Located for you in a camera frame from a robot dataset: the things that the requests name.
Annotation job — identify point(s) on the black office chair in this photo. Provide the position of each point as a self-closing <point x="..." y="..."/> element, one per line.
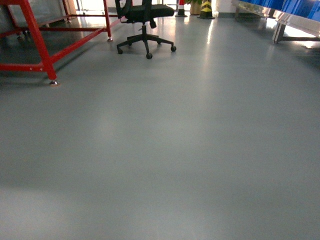
<point x="144" y="13"/>

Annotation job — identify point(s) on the red white traffic cone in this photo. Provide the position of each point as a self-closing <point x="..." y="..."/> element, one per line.
<point x="181" y="9"/>

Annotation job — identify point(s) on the blue plastic bin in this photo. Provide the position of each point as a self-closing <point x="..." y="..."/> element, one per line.
<point x="309" y="9"/>

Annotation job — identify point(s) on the red metal table frame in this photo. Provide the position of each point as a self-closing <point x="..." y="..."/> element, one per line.
<point x="23" y="51"/>

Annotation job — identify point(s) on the green potted plant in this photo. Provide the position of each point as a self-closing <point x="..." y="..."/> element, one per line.
<point x="195" y="6"/>

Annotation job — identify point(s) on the yellow black traffic cone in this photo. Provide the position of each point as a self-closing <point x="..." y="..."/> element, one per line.
<point x="206" y="12"/>

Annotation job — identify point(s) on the stainless steel rack frame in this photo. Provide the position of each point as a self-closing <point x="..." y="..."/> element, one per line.
<point x="283" y="20"/>

